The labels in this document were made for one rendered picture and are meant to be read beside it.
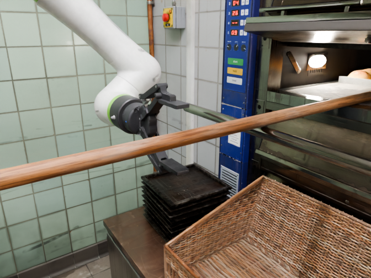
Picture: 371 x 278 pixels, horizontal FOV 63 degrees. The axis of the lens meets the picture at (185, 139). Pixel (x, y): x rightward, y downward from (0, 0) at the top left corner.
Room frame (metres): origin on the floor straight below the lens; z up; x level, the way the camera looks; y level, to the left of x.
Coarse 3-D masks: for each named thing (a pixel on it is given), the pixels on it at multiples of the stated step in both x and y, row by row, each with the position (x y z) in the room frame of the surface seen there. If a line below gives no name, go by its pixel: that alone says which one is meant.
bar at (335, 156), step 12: (192, 108) 0.92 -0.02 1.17; (204, 108) 0.89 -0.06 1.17; (216, 120) 0.82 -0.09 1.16; (228, 120) 0.79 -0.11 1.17; (252, 132) 0.71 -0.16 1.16; (264, 132) 0.68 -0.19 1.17; (276, 132) 0.66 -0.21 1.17; (288, 144) 0.62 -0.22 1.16; (300, 144) 0.60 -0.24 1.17; (312, 144) 0.58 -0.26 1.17; (312, 156) 0.58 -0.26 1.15; (324, 156) 0.55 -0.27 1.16; (336, 156) 0.54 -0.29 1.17; (348, 156) 0.52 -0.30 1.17; (360, 156) 0.51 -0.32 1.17; (348, 168) 0.52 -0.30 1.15; (360, 168) 0.50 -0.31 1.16
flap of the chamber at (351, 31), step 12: (252, 24) 1.04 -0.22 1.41; (264, 24) 1.00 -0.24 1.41; (276, 24) 0.96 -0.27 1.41; (288, 24) 0.93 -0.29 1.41; (300, 24) 0.89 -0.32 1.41; (312, 24) 0.86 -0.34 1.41; (324, 24) 0.84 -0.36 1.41; (336, 24) 0.81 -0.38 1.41; (348, 24) 0.78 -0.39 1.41; (360, 24) 0.76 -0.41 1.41; (264, 36) 1.12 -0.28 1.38; (276, 36) 1.07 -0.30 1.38; (288, 36) 1.03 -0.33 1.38; (300, 36) 0.99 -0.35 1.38; (312, 36) 0.95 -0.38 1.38; (324, 36) 0.92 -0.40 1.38; (336, 36) 0.89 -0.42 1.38; (348, 36) 0.86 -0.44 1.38; (360, 36) 0.83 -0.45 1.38
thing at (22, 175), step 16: (352, 96) 0.91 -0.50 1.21; (368, 96) 0.94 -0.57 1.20; (272, 112) 0.71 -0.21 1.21; (288, 112) 0.73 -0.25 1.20; (304, 112) 0.76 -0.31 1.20; (320, 112) 0.81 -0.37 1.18; (208, 128) 0.60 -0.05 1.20; (224, 128) 0.61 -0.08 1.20; (240, 128) 0.64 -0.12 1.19; (256, 128) 0.68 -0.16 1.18; (128, 144) 0.50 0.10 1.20; (144, 144) 0.51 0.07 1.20; (160, 144) 0.52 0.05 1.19; (176, 144) 0.54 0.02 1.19; (48, 160) 0.43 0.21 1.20; (64, 160) 0.43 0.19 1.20; (80, 160) 0.44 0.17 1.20; (96, 160) 0.46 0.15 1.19; (112, 160) 0.47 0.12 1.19; (0, 176) 0.38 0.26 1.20; (16, 176) 0.39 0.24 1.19; (32, 176) 0.40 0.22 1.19; (48, 176) 0.42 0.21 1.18
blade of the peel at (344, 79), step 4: (340, 76) 1.36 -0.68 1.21; (344, 76) 1.38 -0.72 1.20; (340, 80) 1.36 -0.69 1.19; (344, 80) 1.34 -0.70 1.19; (348, 80) 1.33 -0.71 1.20; (352, 80) 1.32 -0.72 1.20; (356, 80) 1.30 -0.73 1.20; (360, 80) 1.29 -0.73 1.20; (364, 80) 1.27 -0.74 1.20; (368, 80) 1.26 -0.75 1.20; (356, 84) 1.30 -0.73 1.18; (360, 84) 1.29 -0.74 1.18; (364, 84) 1.27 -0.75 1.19; (368, 84) 1.26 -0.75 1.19
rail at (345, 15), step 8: (272, 16) 0.99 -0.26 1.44; (280, 16) 0.96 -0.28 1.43; (288, 16) 0.94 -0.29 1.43; (296, 16) 0.91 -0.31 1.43; (304, 16) 0.89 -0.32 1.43; (312, 16) 0.87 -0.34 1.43; (320, 16) 0.85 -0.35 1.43; (328, 16) 0.83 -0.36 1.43; (336, 16) 0.81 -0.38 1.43; (344, 16) 0.80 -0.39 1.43; (352, 16) 0.78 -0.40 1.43; (360, 16) 0.77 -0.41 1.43; (368, 16) 0.75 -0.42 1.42
